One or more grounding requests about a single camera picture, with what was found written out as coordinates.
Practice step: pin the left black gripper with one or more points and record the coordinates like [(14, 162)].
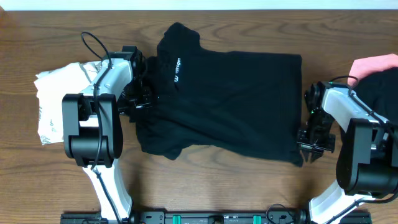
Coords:
[(147, 102)]

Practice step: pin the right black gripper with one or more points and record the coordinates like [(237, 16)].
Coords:
[(329, 145)]

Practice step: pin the black t-shirt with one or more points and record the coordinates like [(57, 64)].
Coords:
[(246, 102)]

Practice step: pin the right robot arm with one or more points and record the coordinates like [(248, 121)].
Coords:
[(366, 169)]

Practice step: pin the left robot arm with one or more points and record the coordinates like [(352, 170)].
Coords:
[(93, 136)]

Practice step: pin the white patterned folded cloth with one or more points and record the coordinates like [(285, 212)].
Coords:
[(51, 87)]

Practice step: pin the black clothes pile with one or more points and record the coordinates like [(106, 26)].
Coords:
[(376, 94)]

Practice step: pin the pink garment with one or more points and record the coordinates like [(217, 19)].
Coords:
[(363, 67)]

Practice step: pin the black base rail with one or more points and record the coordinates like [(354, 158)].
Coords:
[(278, 215)]

